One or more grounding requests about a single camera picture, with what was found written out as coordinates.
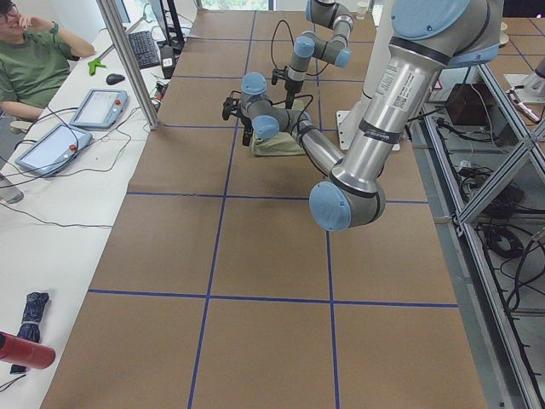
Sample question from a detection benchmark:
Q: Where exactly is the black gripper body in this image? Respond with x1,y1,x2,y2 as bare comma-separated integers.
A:
284,78,303,95
238,109,254,133

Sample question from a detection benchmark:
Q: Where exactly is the olive green long-sleeve shirt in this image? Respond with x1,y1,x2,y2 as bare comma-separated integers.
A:
250,100,308,158

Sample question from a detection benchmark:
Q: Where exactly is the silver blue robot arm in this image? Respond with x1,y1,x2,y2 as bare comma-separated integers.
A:
284,0,354,109
238,1,503,231

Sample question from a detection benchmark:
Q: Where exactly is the paper coffee cup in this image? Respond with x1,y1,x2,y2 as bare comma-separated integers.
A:
355,0,370,20

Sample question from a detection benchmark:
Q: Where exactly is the black computer keyboard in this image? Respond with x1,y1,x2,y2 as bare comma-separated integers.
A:
127,31,161,69

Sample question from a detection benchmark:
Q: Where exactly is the black computer mouse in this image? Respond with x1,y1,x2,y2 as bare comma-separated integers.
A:
106,73,125,86

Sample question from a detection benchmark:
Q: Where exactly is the upper teach pendant tablet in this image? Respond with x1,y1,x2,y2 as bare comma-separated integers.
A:
69,89,129,130

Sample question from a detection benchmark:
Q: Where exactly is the teach pendant tablet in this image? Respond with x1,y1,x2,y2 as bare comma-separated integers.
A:
69,89,129,130
15,124,93,177

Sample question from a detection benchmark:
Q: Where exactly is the green plastic clip tool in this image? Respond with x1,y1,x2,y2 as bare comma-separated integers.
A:
88,58,106,76

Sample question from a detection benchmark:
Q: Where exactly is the lower teach pendant tablet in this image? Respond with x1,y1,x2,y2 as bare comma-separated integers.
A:
15,124,93,177

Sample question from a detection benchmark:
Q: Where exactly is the person in green shirt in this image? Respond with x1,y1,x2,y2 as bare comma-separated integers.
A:
1,1,95,121

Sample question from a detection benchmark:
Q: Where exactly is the clear water bottle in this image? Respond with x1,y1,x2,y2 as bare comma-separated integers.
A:
0,174,24,204

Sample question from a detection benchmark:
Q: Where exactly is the folded dark blue umbrella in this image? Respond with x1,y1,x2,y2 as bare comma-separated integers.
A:
9,291,49,375

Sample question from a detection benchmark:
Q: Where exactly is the red cylindrical bottle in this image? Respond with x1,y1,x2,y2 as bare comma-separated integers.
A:
1,332,56,370

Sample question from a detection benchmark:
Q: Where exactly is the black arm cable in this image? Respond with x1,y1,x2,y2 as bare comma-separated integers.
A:
229,89,316,141
270,19,299,73

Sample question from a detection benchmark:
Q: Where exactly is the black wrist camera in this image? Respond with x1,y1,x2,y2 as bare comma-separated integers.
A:
221,96,241,121
271,68,286,85

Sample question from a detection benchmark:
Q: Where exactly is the aluminium frame post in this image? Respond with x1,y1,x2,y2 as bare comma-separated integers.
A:
96,0,159,130

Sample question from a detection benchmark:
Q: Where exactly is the aluminium rail frame structure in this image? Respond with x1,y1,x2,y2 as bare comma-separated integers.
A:
408,55,544,408

